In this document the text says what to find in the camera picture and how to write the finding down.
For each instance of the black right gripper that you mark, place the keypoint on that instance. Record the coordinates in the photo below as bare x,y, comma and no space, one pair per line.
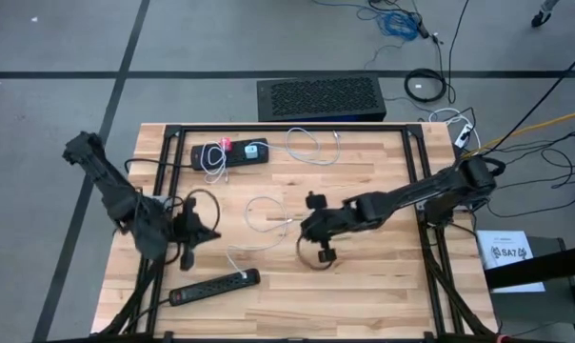
328,223

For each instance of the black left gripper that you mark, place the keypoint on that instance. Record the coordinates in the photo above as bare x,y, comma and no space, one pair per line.
187,231

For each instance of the black power strip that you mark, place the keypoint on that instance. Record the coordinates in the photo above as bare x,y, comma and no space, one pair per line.
237,162
211,287

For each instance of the white USB charger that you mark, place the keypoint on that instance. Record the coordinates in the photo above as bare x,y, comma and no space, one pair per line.
251,152

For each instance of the pink USB charger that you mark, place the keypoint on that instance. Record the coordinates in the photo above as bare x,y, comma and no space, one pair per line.
226,144

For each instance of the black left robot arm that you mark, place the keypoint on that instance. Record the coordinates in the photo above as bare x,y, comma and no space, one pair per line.
106,181

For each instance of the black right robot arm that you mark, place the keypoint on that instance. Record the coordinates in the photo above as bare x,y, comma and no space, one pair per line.
411,193

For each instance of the black computer case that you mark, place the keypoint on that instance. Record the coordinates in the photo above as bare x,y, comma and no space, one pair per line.
321,97

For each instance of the white floor power strip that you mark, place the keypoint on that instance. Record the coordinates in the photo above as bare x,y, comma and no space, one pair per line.
462,135

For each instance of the white printed paper sheet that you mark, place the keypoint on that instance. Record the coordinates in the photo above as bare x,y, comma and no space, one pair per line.
506,267

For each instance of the black beam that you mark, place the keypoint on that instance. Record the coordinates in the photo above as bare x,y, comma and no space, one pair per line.
544,267

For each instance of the grey side table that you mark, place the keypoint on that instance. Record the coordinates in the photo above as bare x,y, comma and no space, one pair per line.
554,309

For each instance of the grey leg with black caster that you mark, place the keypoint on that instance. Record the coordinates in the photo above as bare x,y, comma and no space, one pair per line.
539,19

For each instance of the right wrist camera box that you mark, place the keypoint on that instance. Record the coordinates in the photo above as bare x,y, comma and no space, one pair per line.
316,200

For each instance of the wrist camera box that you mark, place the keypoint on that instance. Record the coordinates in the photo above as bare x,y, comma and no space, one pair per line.
190,206
316,200

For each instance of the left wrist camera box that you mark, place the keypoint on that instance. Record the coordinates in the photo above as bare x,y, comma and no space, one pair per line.
190,206

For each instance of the black table frame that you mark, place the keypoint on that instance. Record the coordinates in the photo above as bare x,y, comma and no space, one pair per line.
292,127

